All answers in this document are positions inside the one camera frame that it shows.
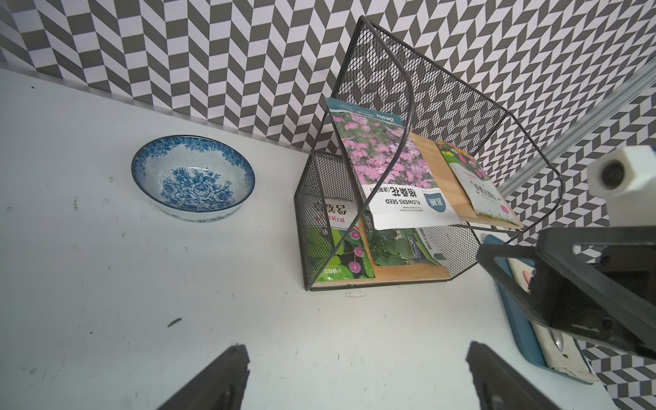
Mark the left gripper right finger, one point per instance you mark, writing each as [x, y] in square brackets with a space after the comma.
[500, 386]

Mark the mixed flower white seed bag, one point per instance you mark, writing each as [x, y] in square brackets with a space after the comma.
[484, 197]

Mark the green leaf seed bag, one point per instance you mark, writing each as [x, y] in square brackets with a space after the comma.
[404, 247]

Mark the blue white porcelain bowl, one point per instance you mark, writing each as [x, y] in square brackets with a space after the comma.
[193, 178]

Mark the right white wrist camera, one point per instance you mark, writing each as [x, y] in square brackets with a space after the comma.
[625, 179]

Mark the black wire two-tier shelf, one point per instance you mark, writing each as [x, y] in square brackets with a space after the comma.
[382, 73]

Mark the pink flower seed bag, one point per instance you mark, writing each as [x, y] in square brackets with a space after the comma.
[390, 167]

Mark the teal tray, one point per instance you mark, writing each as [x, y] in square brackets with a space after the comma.
[521, 328]

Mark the pink handled spoon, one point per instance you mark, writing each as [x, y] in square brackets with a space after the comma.
[526, 277]

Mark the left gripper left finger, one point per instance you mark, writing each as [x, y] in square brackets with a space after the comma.
[221, 385]

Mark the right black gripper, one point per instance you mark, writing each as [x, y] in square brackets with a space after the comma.
[596, 284]

